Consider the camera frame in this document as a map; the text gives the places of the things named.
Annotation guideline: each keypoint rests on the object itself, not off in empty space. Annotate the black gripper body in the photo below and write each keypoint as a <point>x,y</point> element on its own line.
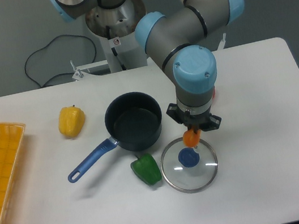
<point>200,117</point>

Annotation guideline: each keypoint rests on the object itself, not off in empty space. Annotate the long orange bread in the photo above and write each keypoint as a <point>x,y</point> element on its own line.
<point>189,139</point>

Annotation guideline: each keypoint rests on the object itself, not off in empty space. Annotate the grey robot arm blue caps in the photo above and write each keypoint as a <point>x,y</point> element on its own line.
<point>172,43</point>

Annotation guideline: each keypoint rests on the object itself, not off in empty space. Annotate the glass lid blue knob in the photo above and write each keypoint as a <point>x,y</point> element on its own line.
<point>188,169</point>

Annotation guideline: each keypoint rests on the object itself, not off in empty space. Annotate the green bell pepper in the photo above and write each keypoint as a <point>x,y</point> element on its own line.
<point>146,169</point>

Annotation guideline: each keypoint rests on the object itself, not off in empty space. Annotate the yellow bell pepper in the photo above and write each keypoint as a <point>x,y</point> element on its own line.
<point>71,120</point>

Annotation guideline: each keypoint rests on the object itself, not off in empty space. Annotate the dark pot blue handle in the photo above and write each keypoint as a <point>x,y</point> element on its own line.
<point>133,121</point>

